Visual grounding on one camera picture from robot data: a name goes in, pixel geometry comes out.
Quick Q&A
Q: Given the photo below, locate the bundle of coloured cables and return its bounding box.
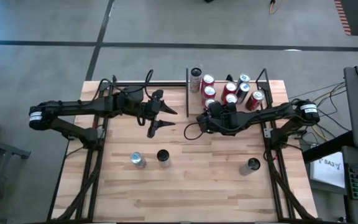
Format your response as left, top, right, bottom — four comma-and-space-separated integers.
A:
290, 82, 351, 141

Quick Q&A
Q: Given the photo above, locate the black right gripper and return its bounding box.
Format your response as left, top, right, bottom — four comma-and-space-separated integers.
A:
196, 101, 239, 135

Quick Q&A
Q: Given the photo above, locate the red soda can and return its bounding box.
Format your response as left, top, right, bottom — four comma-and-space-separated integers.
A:
224, 93, 239, 106
221, 82, 238, 102
202, 85, 217, 100

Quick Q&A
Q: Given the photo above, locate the black aluminium table frame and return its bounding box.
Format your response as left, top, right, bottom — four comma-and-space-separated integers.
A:
50, 74, 315, 222

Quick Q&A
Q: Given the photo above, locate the red Coca-Cola can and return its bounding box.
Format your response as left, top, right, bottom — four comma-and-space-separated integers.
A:
245, 90, 265, 112

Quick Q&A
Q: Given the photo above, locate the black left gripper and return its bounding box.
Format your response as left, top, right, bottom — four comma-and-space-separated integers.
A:
144, 100, 178, 139

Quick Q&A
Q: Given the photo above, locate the white paper sign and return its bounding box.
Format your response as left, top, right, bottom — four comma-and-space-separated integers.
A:
310, 151, 346, 189

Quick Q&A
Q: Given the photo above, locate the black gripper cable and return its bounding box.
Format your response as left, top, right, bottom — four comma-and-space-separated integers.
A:
183, 121, 209, 141
137, 68, 155, 94

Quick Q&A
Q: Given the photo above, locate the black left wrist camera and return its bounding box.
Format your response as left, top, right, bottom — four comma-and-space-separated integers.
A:
151, 89, 165, 102

